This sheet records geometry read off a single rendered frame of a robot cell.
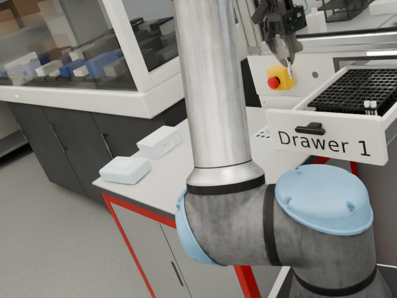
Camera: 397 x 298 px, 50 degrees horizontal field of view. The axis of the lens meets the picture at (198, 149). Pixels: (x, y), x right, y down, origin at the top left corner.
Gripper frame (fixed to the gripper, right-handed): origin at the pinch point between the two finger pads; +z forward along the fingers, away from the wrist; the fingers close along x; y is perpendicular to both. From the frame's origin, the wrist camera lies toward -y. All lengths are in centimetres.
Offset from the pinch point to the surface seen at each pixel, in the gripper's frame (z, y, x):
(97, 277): 99, -98, -74
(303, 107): 10.4, 8.5, -3.7
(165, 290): 66, -24, -53
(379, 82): 9.0, 18.5, 13.0
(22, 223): 98, -200, -107
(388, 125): 11.4, 32.6, 0.0
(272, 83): 10.6, -16.3, 3.8
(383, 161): 15.7, 36.4, -6.5
